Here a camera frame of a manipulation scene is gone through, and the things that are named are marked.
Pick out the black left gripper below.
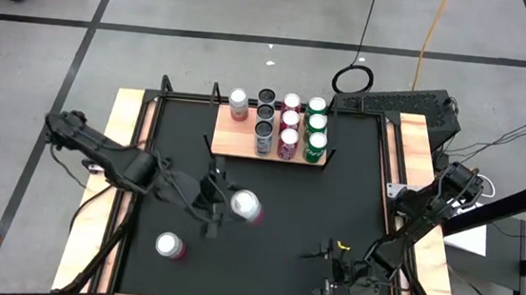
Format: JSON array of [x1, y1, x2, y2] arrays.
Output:
[[155, 151, 244, 242]]

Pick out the white cable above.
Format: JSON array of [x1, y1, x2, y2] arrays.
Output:
[[473, 174, 499, 200]]

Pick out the white paper sheet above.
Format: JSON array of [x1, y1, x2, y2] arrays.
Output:
[[439, 201, 493, 258]]

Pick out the yellow cable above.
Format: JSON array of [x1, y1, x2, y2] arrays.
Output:
[[410, 0, 452, 95]]

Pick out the black perforated computer case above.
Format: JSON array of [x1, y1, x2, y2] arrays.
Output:
[[326, 79, 465, 154]]

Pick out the black table mat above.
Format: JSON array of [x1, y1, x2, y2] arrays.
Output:
[[115, 93, 411, 295]]

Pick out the tall silver energy drink can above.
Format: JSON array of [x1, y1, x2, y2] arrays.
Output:
[[252, 119, 275, 158], [256, 87, 278, 109]]

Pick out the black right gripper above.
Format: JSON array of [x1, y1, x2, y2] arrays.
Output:
[[296, 237, 384, 295]]

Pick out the black bar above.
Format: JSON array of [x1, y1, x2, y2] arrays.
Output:
[[439, 172, 526, 244]]

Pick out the black cable with coil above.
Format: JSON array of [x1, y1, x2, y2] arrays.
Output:
[[330, 0, 382, 98]]

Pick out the wooden shelf with black legs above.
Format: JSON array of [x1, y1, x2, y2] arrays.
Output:
[[199, 102, 341, 172]]

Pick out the red Coca-Cola Star Wars can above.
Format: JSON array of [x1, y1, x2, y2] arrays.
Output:
[[279, 109, 302, 131]]

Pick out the pink and silver can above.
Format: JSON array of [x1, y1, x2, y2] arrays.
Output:
[[153, 230, 188, 261], [227, 187, 268, 228], [225, 87, 252, 123]]

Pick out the silver Celsius Peach Vibe can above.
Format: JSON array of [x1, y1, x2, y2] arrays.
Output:
[[255, 103, 276, 125]]

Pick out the green Sprite can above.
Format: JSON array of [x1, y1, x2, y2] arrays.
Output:
[[302, 130, 330, 166], [305, 112, 329, 134], [306, 96, 328, 118]]

